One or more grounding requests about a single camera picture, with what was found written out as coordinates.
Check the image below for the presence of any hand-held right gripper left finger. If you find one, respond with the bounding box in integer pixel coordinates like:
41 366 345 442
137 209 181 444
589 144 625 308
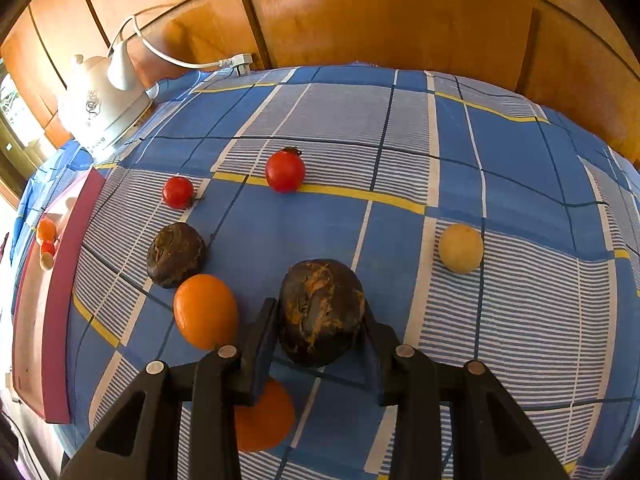
59 298 281 480

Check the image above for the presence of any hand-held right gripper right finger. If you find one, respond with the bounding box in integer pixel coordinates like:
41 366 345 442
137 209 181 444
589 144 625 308
361 302 571 480

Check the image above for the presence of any large brown water chestnut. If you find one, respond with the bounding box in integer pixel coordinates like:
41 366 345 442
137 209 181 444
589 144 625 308
278 259 367 368

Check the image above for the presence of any large red cherry tomato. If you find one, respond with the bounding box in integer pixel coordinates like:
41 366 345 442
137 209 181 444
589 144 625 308
265 146 306 194

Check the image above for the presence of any pink cardboard box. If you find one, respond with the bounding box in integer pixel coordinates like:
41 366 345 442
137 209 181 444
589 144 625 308
11 166 107 425

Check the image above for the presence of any small brown water chestnut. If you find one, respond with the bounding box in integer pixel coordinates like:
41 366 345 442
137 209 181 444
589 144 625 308
146 222 207 289

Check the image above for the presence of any blue plaid tablecloth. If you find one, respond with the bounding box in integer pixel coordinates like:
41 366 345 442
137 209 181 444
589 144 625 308
10 62 640 480

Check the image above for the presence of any white ceramic electric kettle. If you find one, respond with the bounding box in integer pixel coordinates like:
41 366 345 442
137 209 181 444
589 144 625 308
56 40 155 158

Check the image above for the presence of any wooden doorway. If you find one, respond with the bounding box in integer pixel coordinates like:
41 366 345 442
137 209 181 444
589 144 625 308
0 57 56 208

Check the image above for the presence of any wooden wardrobe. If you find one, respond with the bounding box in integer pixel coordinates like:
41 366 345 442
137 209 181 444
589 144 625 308
0 0 640 166

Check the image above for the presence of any white kettle power cable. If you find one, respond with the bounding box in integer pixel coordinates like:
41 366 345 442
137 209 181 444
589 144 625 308
106 14 257 76

